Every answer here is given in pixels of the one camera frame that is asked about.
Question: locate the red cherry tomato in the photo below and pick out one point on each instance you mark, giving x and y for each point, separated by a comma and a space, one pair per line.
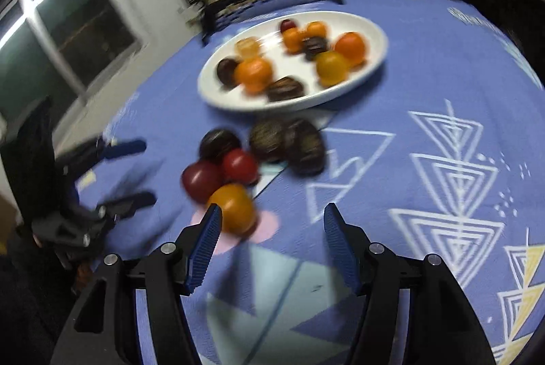
239, 167

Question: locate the small orange kumquat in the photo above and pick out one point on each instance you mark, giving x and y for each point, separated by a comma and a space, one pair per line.
316, 29
332, 68

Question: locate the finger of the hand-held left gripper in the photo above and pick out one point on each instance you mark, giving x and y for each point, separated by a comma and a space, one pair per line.
132, 202
125, 147

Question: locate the small red fruit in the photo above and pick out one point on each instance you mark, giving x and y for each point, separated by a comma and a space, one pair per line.
288, 25

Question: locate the white round plate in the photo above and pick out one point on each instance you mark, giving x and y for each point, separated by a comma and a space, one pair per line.
281, 62

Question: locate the blue patterned tablecloth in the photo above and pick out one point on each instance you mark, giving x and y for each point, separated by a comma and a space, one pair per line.
425, 92

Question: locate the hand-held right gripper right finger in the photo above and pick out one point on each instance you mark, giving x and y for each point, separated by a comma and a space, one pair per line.
340, 250

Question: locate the mandarin orange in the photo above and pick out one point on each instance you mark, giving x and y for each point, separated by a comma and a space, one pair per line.
293, 41
254, 74

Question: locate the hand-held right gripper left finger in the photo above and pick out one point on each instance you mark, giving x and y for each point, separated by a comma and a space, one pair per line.
206, 245

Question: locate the dark brown date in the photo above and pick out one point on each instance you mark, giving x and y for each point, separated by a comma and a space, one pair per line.
227, 71
285, 89

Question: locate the yellowish small orange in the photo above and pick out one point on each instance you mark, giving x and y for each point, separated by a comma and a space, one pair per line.
236, 203

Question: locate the large orange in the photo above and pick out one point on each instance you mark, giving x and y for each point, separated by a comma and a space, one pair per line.
350, 47

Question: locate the dark heart-shaped dried fruit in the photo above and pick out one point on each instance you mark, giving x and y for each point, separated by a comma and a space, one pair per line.
304, 150

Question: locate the white framed window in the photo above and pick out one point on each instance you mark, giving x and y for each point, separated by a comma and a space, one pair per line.
72, 15

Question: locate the pale yellow fruit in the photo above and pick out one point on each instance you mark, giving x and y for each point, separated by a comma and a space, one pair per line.
248, 47

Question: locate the dark red plum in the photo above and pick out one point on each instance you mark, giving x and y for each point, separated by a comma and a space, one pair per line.
202, 181

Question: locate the round dark fruit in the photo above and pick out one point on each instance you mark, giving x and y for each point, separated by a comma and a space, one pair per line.
219, 143

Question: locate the small dark dried fruit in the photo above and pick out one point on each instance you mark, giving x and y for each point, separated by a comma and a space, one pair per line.
315, 46

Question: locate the wrinkled brown walnut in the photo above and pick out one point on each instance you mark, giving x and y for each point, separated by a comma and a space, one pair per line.
267, 140

